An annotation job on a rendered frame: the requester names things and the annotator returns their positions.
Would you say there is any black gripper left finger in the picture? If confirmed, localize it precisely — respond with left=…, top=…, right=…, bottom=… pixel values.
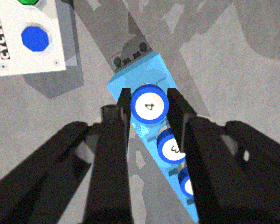
left=0, top=88, right=134, bottom=224

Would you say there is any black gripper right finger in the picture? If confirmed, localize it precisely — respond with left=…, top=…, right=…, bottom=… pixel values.
left=166, top=88, right=280, bottom=224

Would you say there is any white button panel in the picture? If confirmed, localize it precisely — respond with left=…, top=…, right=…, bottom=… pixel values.
left=0, top=0, right=78, bottom=76

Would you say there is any blue screw cap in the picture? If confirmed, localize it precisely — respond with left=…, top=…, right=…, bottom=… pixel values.
left=130, top=84, right=169, bottom=124
left=178, top=166, right=193, bottom=198
left=156, top=128, right=185, bottom=164

